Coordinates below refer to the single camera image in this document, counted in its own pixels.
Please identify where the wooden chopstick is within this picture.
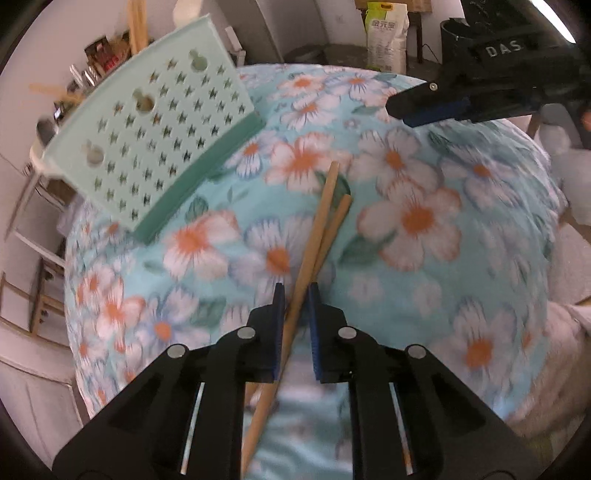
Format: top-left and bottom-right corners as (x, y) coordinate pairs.
(127, 0), (149, 55)
(239, 193), (354, 476)
(280, 161), (353, 372)
(28, 83), (86, 104)

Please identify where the white rice bag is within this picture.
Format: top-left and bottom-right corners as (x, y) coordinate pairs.
(365, 2), (410, 74)

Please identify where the red bottles pack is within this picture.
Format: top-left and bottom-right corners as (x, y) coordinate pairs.
(84, 36), (119, 76)

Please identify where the steel ladle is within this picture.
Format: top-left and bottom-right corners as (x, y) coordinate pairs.
(4, 117), (59, 240)

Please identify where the white plastic spoon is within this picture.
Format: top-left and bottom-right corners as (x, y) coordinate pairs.
(172, 0), (204, 28)

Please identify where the wooden chair black seat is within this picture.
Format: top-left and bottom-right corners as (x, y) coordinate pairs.
(1, 258), (65, 337)

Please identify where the green perforated utensil basket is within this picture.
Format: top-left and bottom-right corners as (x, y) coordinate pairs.
(42, 17), (264, 243)

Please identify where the floral blue tablecloth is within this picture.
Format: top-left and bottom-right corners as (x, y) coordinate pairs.
(64, 63), (569, 480)

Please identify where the white wooden-top table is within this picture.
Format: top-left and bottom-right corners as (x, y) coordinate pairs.
(4, 137), (76, 269)

